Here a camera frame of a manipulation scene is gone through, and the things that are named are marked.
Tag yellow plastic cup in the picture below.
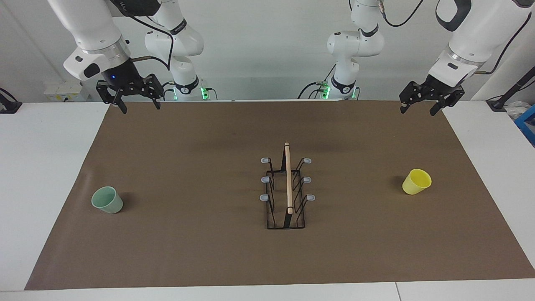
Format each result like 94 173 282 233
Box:
402 168 432 196

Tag black clamp mount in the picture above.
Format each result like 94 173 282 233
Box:
0 87 23 114

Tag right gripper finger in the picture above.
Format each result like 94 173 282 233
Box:
142 74 164 110
96 80 127 114

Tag white socket box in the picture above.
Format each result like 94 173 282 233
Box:
44 81 90 102

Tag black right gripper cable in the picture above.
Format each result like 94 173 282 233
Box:
121 10 172 71

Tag black arm base cable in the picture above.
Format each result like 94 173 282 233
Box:
298 63 337 99
162 81 218 101

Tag black right arm base cable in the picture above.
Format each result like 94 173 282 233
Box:
162 81 218 101

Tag black camera stand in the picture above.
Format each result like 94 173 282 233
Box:
486 66 535 112

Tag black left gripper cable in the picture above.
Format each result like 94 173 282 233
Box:
378 0 533 76

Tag pale green plastic cup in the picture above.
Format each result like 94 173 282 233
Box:
91 186 124 214

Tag blue box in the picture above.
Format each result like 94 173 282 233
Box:
514 105 535 147

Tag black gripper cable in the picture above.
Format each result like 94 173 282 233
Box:
121 10 172 71
378 0 533 76

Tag black wire cup rack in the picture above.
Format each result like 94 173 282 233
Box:
260 142 316 230

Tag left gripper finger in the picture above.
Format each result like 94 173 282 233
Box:
431 87 465 116
399 82 426 114

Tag crumpled clear plastic bag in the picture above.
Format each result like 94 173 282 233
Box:
504 101 528 120

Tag brown table mat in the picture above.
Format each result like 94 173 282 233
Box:
24 99 535 290

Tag black left arm base cable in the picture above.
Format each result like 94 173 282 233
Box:
298 63 337 99

